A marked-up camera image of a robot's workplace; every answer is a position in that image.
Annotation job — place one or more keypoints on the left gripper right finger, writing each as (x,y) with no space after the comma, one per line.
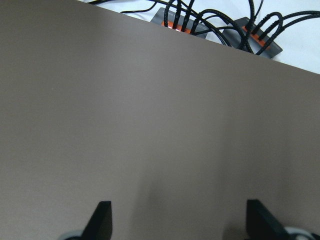
(260,224)

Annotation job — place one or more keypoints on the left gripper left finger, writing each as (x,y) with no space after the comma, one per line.
(100,225)

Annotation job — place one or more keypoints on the black power strip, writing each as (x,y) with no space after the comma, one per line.
(255,43)

